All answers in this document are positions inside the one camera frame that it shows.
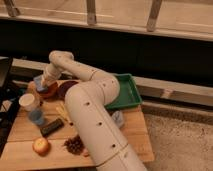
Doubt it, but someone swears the blue sponge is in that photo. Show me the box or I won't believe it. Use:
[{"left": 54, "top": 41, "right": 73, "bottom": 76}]
[{"left": 33, "top": 75, "right": 48, "bottom": 93}]

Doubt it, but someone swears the red yellow apple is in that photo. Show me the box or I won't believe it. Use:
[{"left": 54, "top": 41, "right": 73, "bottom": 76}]
[{"left": 32, "top": 137, "right": 50, "bottom": 155}]

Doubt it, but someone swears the crumpled plastic bag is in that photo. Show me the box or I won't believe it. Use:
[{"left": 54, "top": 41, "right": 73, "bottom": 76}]
[{"left": 112, "top": 111, "right": 125, "bottom": 128}]

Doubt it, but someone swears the green plastic tray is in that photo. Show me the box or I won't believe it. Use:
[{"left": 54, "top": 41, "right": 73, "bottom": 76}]
[{"left": 105, "top": 73, "right": 142, "bottom": 110}]

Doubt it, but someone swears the purple bowl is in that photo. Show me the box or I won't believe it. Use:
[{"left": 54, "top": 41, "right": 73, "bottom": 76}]
[{"left": 58, "top": 81, "right": 77, "bottom": 100}]

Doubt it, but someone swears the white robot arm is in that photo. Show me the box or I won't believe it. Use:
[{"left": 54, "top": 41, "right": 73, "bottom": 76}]
[{"left": 41, "top": 50, "right": 147, "bottom": 171}]

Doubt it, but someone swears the dark chocolate bar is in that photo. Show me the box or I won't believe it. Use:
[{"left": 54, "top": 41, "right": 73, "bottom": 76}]
[{"left": 40, "top": 118, "right": 64, "bottom": 137}]

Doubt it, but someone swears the wooden cutting board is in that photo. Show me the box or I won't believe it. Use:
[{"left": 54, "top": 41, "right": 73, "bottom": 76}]
[{"left": 0, "top": 79, "right": 155, "bottom": 169}]

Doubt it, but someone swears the red bowl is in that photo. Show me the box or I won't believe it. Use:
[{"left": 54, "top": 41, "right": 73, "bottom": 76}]
[{"left": 37, "top": 82, "right": 58, "bottom": 99}]

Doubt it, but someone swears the bunch of dark grapes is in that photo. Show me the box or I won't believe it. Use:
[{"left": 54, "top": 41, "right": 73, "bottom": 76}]
[{"left": 64, "top": 135, "right": 84, "bottom": 155}]

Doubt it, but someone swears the orange carrot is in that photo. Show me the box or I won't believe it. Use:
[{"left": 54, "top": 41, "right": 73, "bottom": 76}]
[{"left": 83, "top": 149, "right": 89, "bottom": 157}]

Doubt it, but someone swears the white cup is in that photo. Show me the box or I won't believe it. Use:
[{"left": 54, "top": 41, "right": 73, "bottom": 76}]
[{"left": 19, "top": 93, "right": 40, "bottom": 111}]

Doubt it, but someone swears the yellow french fries toy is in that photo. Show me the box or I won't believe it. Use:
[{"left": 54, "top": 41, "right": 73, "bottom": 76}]
[{"left": 56, "top": 102, "right": 70, "bottom": 123}]

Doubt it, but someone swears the blue plastic cup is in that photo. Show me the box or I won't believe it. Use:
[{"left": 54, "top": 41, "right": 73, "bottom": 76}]
[{"left": 28, "top": 109, "right": 45, "bottom": 126}]

